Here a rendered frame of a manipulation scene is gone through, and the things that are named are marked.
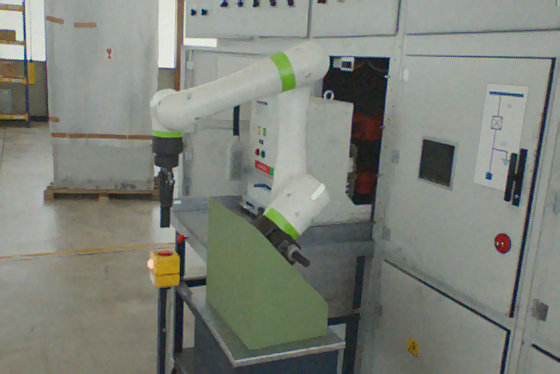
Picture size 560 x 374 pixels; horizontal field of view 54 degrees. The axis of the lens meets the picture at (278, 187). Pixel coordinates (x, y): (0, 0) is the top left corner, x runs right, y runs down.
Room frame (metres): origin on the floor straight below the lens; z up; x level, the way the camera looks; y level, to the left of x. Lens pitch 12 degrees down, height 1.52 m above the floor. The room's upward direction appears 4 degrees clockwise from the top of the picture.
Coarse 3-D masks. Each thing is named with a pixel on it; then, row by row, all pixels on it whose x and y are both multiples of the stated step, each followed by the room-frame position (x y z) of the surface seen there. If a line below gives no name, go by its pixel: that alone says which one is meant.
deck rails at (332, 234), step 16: (176, 208) 2.37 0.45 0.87; (192, 208) 2.40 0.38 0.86; (208, 208) 2.43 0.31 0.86; (240, 208) 2.49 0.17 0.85; (352, 224) 2.12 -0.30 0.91; (368, 224) 2.15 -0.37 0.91; (304, 240) 2.02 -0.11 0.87; (320, 240) 2.05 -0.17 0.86; (336, 240) 2.09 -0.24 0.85; (352, 240) 2.12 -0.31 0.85
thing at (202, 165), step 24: (192, 48) 2.64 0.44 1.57; (216, 48) 2.65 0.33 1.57; (240, 48) 2.67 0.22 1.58; (192, 72) 2.67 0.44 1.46; (216, 72) 2.68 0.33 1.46; (216, 120) 2.66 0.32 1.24; (240, 120) 2.69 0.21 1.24; (192, 144) 2.67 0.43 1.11; (216, 144) 2.68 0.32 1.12; (192, 168) 2.67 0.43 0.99; (216, 168) 2.68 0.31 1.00; (192, 192) 2.67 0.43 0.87; (216, 192) 2.68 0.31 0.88; (240, 192) 2.70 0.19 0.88
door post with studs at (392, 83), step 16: (400, 0) 2.13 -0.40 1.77; (400, 16) 2.12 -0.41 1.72; (400, 32) 2.11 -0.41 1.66; (400, 48) 2.10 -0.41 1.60; (384, 128) 2.14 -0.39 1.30; (384, 144) 2.13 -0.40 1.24; (384, 160) 2.12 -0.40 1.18; (384, 176) 2.11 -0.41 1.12; (384, 192) 2.10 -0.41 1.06; (384, 208) 2.10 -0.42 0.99; (368, 304) 2.13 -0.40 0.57; (368, 320) 2.12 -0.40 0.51; (368, 336) 2.11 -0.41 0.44; (368, 352) 2.10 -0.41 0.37
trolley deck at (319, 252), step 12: (180, 216) 2.31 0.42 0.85; (192, 216) 2.32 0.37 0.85; (204, 216) 2.34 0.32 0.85; (240, 216) 2.38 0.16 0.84; (252, 216) 2.39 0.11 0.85; (180, 228) 2.23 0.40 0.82; (192, 228) 2.15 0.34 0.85; (204, 228) 2.16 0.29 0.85; (192, 240) 2.07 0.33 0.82; (204, 240) 2.01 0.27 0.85; (360, 240) 2.13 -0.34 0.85; (372, 240) 2.12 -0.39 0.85; (204, 252) 1.93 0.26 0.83; (300, 252) 1.98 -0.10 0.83; (312, 252) 2.00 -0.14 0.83; (324, 252) 2.03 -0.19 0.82; (336, 252) 2.05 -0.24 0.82; (348, 252) 2.07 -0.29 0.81; (360, 252) 2.10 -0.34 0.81; (372, 252) 2.12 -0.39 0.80
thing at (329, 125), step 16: (272, 96) 2.27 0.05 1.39; (320, 112) 2.07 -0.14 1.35; (336, 112) 2.10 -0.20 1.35; (352, 112) 2.13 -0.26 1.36; (320, 128) 2.07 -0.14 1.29; (336, 128) 2.10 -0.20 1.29; (320, 144) 2.08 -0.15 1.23; (336, 144) 2.11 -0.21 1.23; (320, 160) 2.08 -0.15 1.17; (336, 160) 2.11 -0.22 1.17; (320, 176) 2.08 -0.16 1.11; (336, 176) 2.11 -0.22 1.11; (336, 192) 2.11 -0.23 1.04; (336, 208) 2.12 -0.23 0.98; (352, 208) 2.15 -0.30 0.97; (368, 208) 2.18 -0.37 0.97; (320, 224) 2.09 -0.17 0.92; (336, 224) 2.12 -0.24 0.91
